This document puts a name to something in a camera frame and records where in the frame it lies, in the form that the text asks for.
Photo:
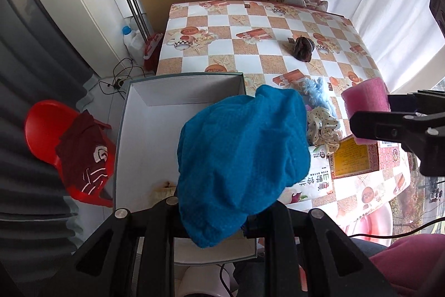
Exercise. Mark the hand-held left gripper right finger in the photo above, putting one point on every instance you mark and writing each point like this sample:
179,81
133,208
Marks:
278,224

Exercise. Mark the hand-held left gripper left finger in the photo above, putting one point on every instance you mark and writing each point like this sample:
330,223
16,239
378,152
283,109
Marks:
160,224

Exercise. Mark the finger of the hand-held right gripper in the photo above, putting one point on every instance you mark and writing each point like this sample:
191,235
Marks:
382,128
410,103

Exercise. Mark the pink sponge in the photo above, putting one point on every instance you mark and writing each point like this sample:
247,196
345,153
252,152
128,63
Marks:
365,97

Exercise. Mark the cream polka dot scrunchie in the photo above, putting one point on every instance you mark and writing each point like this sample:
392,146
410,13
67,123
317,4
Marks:
321,124

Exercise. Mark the light blue fluffy scrunchie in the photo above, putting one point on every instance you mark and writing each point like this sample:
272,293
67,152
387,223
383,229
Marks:
318,90

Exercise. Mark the white cardboard box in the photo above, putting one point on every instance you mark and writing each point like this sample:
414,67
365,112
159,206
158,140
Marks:
149,144

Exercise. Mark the blue knitted cloth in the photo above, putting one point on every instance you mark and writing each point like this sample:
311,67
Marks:
240,151

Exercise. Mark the leopard print scrunchie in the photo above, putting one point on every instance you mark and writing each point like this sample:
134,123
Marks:
303,47

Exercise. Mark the red patterned box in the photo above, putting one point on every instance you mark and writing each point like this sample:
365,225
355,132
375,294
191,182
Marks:
351,157

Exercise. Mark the fox print carton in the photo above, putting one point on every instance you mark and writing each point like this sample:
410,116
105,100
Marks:
316,182

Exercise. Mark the red plastic stool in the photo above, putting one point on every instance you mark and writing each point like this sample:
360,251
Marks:
372,224

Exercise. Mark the white curtain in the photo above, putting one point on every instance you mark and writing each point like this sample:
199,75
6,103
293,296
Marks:
365,4

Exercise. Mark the maroon garment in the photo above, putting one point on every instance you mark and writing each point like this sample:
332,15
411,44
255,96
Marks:
76,144

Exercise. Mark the person's pink sweater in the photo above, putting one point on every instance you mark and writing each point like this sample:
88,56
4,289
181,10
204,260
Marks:
410,265

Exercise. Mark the red plastic chair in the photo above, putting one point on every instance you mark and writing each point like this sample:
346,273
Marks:
38,130

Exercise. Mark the checkered printed tablecloth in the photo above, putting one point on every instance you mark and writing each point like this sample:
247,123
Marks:
222,50

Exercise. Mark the blue-capped plastic bottle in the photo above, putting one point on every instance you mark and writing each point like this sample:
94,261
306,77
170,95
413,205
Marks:
132,39

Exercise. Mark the grey pleated curtain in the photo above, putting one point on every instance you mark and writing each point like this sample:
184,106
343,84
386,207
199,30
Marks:
27,74

